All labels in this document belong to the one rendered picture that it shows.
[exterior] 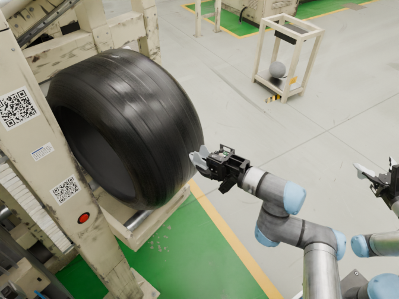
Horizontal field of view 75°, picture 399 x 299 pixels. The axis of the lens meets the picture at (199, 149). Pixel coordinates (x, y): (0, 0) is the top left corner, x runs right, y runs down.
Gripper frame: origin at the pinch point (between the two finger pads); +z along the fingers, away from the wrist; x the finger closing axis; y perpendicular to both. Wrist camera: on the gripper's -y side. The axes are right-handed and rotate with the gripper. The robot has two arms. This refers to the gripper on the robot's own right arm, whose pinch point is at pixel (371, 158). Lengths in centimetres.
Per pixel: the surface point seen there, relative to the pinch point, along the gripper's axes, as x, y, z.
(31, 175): -109, -42, -18
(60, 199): -110, -29, -17
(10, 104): -104, -60, -15
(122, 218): -107, 12, -1
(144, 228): -96, 7, -10
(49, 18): -110, -62, 35
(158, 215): -90, 8, -5
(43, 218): -115, -26, -20
